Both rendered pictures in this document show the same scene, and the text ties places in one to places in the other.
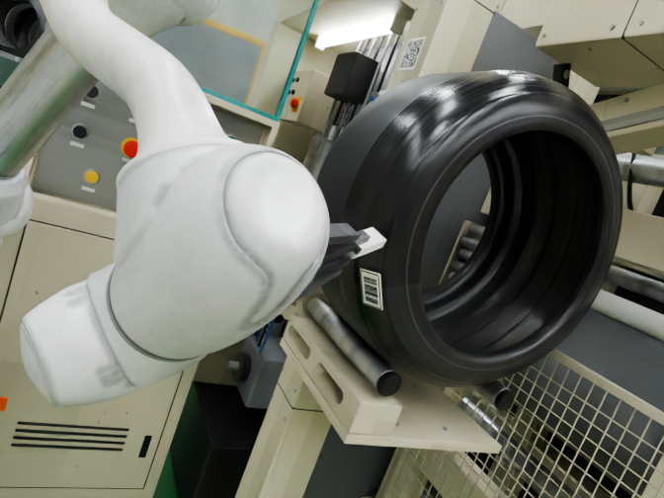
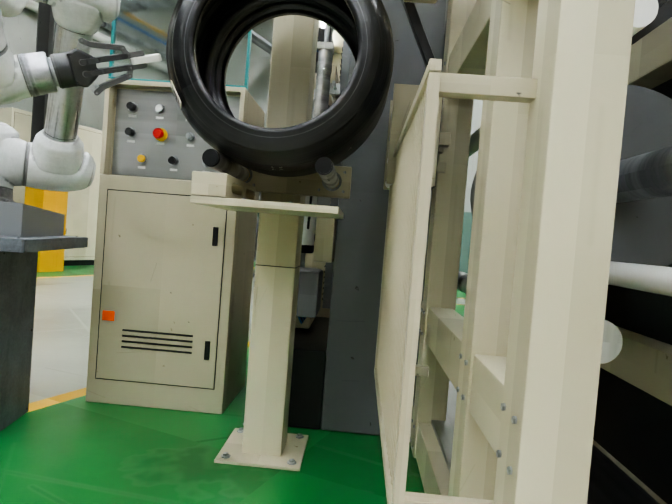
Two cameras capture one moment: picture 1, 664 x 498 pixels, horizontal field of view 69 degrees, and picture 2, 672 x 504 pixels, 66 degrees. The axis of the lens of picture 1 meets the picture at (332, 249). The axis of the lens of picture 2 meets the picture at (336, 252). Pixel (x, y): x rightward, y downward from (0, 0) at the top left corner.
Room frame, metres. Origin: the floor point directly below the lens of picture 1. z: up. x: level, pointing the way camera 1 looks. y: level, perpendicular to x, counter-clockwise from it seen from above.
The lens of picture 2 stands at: (-0.16, -1.09, 0.73)
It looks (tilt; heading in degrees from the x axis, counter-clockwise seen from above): 2 degrees down; 31
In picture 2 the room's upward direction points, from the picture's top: 5 degrees clockwise
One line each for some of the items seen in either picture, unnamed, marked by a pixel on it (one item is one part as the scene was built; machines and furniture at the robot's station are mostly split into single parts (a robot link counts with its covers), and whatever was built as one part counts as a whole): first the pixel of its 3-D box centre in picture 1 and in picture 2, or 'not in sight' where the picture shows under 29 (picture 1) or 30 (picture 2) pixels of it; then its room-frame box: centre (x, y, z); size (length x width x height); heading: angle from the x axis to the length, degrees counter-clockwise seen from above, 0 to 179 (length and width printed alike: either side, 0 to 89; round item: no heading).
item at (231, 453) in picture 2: not in sight; (264, 446); (1.20, -0.07, 0.01); 0.27 x 0.27 x 0.02; 28
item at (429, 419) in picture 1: (383, 390); (275, 207); (0.99, -0.21, 0.80); 0.37 x 0.36 x 0.02; 118
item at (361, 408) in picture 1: (334, 366); (227, 190); (0.92, -0.09, 0.83); 0.36 x 0.09 x 0.06; 28
